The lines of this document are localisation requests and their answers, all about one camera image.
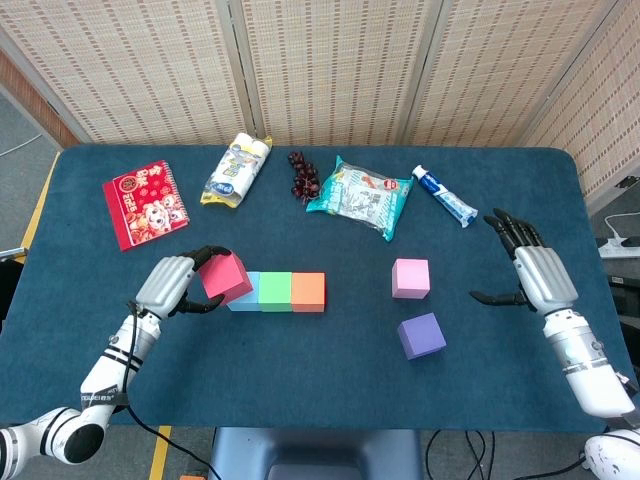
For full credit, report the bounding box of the dark equipment cabinet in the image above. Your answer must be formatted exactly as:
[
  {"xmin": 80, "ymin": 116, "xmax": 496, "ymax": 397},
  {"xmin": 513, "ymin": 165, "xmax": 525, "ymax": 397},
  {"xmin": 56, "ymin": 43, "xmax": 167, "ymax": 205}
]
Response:
[{"xmin": 602, "ymin": 258, "xmax": 640, "ymax": 317}]

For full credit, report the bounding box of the green foam cube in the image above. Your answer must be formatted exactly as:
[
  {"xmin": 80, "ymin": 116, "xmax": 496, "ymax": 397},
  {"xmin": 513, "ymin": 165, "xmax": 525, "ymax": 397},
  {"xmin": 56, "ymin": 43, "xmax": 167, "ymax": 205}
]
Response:
[{"xmin": 258, "ymin": 271, "xmax": 294, "ymax": 313}]

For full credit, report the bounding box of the teal table cloth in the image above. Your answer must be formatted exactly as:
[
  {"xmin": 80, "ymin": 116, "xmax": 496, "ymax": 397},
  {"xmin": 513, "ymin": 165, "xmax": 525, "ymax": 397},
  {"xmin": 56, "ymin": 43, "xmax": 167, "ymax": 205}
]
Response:
[{"xmin": 0, "ymin": 144, "xmax": 632, "ymax": 434}]

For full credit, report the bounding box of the woven folding screen panel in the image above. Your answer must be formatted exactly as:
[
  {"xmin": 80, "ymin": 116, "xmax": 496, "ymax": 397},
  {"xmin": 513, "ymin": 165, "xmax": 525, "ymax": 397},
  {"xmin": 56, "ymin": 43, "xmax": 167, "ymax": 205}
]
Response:
[
  {"xmin": 227, "ymin": 0, "xmax": 446, "ymax": 147},
  {"xmin": 402, "ymin": 0, "xmax": 621, "ymax": 147},
  {"xmin": 519, "ymin": 0, "xmax": 640, "ymax": 201},
  {"xmin": 0, "ymin": 0, "xmax": 264, "ymax": 146}
]

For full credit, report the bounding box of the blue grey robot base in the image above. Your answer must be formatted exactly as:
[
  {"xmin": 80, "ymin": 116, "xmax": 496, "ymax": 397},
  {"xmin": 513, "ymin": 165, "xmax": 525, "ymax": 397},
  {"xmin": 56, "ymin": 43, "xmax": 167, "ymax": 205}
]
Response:
[{"xmin": 208, "ymin": 427, "xmax": 425, "ymax": 480}]

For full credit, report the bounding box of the blue white toothpaste tube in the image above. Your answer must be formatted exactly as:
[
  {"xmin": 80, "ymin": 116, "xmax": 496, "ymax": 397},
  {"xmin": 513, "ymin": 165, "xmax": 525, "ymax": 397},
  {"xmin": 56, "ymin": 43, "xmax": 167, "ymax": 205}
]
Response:
[{"xmin": 411, "ymin": 164, "xmax": 479, "ymax": 230}]

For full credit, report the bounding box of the light blue foam cube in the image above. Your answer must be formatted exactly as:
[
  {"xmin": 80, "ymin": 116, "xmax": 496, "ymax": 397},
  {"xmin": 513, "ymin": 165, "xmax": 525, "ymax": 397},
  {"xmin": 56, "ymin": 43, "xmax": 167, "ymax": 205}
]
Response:
[{"xmin": 227, "ymin": 271, "xmax": 263, "ymax": 313}]

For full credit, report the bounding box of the light pink foam cube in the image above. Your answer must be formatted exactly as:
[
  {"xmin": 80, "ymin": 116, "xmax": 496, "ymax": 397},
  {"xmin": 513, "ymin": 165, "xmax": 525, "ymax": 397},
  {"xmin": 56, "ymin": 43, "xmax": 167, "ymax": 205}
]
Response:
[{"xmin": 391, "ymin": 257, "xmax": 431, "ymax": 301}]

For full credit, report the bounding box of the white tissue roll pack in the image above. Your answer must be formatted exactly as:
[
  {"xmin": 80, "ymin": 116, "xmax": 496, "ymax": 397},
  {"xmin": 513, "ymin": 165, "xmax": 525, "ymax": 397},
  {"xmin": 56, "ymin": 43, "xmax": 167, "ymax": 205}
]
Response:
[{"xmin": 199, "ymin": 132, "xmax": 274, "ymax": 210}]

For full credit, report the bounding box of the white power cable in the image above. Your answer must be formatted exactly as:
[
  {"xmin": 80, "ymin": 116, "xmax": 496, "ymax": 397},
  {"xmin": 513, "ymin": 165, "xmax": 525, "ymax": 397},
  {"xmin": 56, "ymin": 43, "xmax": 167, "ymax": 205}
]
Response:
[{"xmin": 604, "ymin": 212, "xmax": 640, "ymax": 241}]

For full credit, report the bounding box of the purple foam cube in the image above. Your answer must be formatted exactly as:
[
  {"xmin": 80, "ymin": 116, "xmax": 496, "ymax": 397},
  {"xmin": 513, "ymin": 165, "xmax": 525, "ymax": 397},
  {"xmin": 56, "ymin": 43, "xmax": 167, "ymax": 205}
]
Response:
[{"xmin": 397, "ymin": 312, "xmax": 448, "ymax": 361}]

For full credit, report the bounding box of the teal snack bag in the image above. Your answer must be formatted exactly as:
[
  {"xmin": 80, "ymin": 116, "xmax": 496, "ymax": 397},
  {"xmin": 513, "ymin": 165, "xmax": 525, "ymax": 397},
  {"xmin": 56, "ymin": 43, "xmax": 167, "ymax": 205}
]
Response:
[{"xmin": 305, "ymin": 155, "xmax": 415, "ymax": 243}]

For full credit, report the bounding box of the black floor cable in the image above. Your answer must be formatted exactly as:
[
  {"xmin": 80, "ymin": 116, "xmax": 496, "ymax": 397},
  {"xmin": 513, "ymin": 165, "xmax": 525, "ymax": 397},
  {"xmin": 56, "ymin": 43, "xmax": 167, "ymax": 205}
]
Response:
[{"xmin": 424, "ymin": 429, "xmax": 496, "ymax": 480}]

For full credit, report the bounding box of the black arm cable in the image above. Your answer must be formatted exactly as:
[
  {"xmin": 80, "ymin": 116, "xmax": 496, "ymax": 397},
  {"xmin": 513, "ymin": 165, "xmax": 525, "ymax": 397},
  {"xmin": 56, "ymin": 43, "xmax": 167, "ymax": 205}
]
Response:
[
  {"xmin": 537, "ymin": 452, "xmax": 589, "ymax": 480},
  {"xmin": 122, "ymin": 299, "xmax": 221, "ymax": 480}
]

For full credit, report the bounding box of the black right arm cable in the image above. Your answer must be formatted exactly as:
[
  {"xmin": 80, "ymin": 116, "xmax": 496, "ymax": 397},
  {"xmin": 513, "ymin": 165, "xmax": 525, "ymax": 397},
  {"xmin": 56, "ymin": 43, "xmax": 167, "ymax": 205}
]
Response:
[{"xmin": 537, "ymin": 452, "xmax": 589, "ymax": 480}]

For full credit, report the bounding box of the red foam cube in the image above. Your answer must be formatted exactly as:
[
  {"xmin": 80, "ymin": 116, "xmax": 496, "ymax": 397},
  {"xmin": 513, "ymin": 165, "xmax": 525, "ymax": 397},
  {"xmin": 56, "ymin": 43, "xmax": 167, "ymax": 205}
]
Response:
[{"xmin": 200, "ymin": 250, "xmax": 254, "ymax": 306}]

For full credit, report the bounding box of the white power strip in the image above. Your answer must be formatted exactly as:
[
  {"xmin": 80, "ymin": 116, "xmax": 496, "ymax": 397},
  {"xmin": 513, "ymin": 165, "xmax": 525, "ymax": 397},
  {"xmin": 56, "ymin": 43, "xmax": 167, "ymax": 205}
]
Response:
[{"xmin": 598, "ymin": 237, "xmax": 640, "ymax": 260}]

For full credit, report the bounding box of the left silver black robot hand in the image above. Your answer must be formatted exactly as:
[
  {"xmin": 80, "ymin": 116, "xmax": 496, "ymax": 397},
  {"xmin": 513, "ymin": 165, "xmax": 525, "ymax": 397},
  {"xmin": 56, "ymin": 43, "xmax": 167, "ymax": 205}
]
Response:
[{"xmin": 133, "ymin": 244, "xmax": 234, "ymax": 321}]

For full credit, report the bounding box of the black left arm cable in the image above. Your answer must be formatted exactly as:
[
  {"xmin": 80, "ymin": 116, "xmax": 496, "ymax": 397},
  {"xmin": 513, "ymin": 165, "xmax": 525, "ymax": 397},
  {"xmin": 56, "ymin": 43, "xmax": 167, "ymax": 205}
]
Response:
[{"xmin": 122, "ymin": 299, "xmax": 221, "ymax": 480}]

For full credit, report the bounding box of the dark red grape bunch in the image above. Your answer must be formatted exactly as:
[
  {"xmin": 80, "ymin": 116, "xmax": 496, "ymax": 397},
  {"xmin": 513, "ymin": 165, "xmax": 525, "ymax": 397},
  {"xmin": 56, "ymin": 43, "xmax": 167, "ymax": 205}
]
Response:
[{"xmin": 287, "ymin": 150, "xmax": 321, "ymax": 205}]

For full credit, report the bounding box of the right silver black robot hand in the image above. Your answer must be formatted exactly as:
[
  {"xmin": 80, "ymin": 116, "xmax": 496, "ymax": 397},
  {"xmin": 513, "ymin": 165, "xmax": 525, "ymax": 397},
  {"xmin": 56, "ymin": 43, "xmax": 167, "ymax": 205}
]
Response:
[{"xmin": 468, "ymin": 208, "xmax": 581, "ymax": 316}]

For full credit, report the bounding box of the orange foam cube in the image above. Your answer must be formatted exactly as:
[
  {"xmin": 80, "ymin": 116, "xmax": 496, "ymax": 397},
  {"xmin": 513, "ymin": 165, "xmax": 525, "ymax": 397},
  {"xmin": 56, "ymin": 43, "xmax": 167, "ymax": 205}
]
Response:
[{"xmin": 290, "ymin": 271, "xmax": 327, "ymax": 314}]

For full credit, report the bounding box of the red spiral desk calendar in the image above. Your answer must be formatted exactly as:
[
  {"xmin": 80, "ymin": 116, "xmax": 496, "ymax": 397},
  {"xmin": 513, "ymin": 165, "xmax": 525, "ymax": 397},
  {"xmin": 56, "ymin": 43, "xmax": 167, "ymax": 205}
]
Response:
[{"xmin": 102, "ymin": 159, "xmax": 191, "ymax": 252}]

